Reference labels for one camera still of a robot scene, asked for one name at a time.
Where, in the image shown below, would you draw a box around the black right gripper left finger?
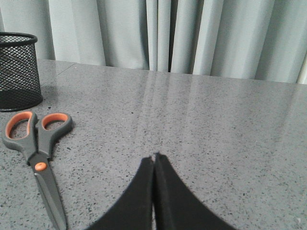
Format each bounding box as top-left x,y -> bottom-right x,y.
88,157 -> 154,230

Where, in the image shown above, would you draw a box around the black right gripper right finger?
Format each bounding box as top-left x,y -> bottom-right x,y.
154,153 -> 234,230

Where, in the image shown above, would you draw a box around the grey orange handled scissors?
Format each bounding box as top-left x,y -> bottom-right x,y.
2,111 -> 72,230

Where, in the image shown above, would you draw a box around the black mesh pen cup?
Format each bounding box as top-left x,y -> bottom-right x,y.
0,32 -> 43,112

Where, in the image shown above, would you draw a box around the light grey curtain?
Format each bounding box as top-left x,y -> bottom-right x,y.
0,0 -> 307,84

